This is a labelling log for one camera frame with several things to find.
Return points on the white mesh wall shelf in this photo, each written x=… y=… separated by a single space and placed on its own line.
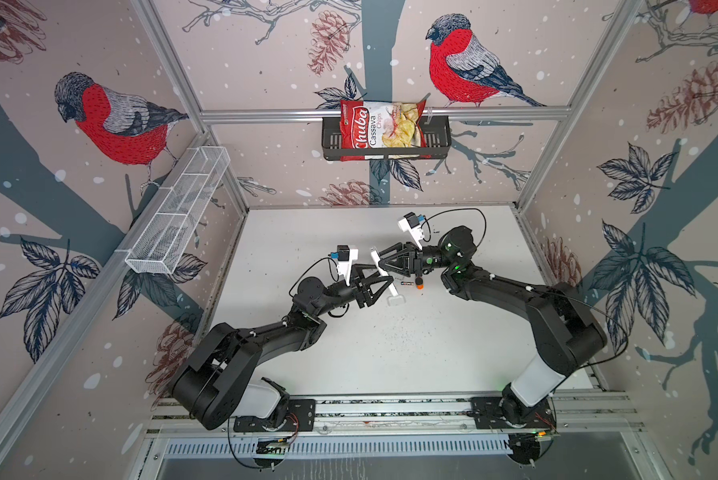
x=167 y=235

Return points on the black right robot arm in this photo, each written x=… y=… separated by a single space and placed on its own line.
x=564 y=329

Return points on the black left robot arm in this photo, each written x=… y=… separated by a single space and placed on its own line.
x=216 y=382

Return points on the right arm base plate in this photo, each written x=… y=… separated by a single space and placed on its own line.
x=494 y=413

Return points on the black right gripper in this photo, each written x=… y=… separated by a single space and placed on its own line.
x=402 y=265

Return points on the aluminium mounting rail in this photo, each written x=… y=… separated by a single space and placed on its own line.
x=576 y=410

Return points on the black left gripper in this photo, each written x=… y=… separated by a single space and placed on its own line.
x=360 y=293

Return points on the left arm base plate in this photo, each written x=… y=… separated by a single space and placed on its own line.
x=289 y=416

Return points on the white air conditioner remote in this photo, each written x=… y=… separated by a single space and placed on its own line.
x=375 y=257

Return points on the red cassava chips bag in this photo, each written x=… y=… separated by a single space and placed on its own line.
x=381 y=125

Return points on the black wire basket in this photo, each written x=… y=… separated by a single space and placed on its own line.
x=431 y=138

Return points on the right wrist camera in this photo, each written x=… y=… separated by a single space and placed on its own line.
x=412 y=223

